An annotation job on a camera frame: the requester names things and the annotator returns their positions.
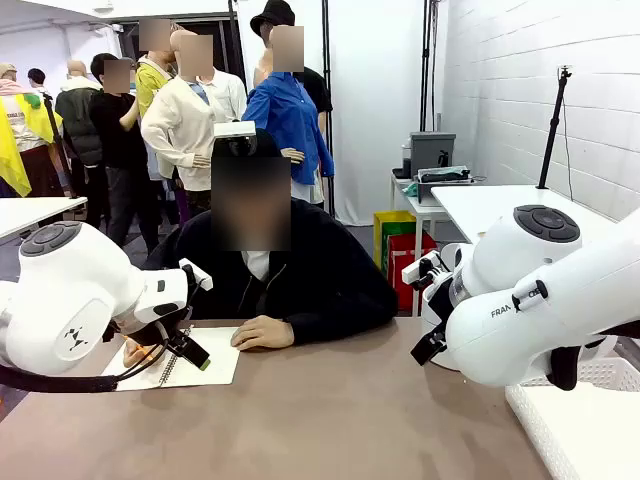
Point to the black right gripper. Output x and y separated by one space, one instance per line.
442 305

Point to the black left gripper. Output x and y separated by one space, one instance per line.
182 342

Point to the white spiral notebook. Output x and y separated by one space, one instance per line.
215 360

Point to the person's left forearm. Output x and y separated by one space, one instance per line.
345 320

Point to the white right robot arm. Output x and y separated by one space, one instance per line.
550 300

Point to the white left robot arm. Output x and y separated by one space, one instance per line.
65 300

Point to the person's left hand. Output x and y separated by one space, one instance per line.
262 334

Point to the person's right hand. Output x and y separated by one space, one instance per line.
135 356

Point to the red shopping bag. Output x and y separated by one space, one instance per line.
405 260

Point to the white perforated plastic basket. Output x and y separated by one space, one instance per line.
530 415

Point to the yellow green shopping bag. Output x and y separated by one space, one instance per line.
395 222

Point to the person in black jacket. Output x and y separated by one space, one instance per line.
310 280

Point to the large white table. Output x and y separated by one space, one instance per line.
480 205

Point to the small white side table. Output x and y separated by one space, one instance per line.
400 192

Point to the grey metal tray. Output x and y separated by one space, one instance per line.
442 176

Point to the grey box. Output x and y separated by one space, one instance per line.
432 150

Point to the black baseball cap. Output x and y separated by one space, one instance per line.
260 142

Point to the white desk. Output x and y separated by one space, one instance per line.
30 210

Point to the mannequin in cream cardigan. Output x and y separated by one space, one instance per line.
185 125

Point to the person in black t-shirt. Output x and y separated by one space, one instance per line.
117 135

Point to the thin black tripod stand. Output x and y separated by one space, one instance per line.
60 145

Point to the mannequin in blue shirt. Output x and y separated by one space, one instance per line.
285 110

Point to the black light stand pole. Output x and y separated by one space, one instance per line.
427 75
327 100

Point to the mannequin in dark puffer jacket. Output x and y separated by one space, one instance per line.
80 120

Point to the figure in yellow jacket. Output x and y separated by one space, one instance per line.
150 85

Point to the figure in yellow vest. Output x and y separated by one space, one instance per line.
20 125

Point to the black bucket hat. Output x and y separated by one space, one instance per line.
272 15

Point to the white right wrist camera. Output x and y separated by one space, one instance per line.
417 270

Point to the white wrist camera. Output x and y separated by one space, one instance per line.
197 274
417 270

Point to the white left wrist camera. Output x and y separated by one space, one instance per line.
197 274

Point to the white head camera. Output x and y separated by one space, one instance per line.
234 129

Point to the black camera tripod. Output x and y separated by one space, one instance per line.
552 125

